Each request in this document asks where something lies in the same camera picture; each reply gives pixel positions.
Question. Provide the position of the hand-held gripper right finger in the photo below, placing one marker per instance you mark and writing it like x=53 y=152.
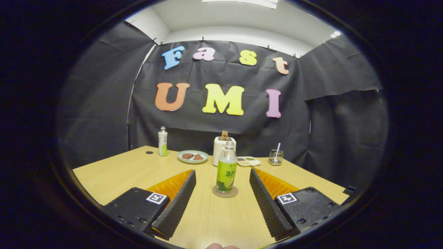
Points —
x=268 y=204

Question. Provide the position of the white toaster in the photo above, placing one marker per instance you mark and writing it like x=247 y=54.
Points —
x=218 y=152

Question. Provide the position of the white and green capped bottle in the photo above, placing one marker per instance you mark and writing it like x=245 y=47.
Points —
x=163 y=143

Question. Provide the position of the brown toast slice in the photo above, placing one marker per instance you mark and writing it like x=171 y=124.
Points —
x=225 y=135

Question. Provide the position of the wooden table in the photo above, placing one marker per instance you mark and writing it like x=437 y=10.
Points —
x=121 y=176

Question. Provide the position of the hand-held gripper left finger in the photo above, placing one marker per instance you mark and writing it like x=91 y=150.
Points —
x=180 y=204

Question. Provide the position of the white straw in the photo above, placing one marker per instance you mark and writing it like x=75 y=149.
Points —
x=278 y=147

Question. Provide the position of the black table edge bracket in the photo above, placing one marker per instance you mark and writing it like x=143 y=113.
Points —
x=349 y=191

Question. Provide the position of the green label juice bottle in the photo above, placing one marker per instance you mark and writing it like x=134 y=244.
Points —
x=226 y=176

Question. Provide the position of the brown meat piece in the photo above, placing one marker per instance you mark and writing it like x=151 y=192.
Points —
x=188 y=156
x=198 y=157

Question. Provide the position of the round brown coaster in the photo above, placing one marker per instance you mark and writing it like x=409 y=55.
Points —
x=217 y=194

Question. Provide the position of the white divided food tray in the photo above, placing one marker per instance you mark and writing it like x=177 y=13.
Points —
x=249 y=161

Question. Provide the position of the pale green plate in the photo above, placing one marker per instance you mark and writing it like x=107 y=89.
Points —
x=192 y=161

